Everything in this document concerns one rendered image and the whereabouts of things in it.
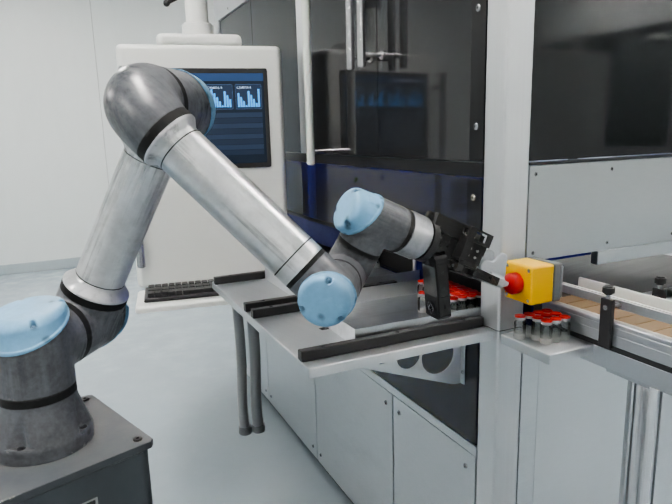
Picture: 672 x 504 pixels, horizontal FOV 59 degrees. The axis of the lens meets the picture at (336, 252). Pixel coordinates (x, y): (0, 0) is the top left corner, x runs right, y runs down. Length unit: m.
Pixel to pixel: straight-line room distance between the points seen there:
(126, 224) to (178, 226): 0.92
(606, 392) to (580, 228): 0.40
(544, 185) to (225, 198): 0.66
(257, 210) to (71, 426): 0.47
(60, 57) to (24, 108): 0.59
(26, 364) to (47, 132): 5.49
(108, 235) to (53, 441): 0.33
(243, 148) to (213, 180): 1.13
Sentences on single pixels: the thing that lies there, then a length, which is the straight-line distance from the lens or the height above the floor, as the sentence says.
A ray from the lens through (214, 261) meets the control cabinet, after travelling 1.98.
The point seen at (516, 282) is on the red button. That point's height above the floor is 1.00.
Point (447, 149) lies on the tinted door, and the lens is 1.31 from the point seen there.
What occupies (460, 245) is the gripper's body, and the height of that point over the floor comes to 1.08.
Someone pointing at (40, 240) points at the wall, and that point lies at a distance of 6.51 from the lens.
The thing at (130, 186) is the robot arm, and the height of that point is 1.20.
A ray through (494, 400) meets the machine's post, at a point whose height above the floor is 0.73.
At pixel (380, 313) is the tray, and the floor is 0.88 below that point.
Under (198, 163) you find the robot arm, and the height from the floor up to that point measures 1.24.
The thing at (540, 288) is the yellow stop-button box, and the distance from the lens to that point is 1.13.
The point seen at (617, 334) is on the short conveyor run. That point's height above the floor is 0.91.
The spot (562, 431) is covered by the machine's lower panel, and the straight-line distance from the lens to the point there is 1.44.
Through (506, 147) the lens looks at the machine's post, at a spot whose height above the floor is 1.24.
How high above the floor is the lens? 1.28
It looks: 11 degrees down
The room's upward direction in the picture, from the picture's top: 2 degrees counter-clockwise
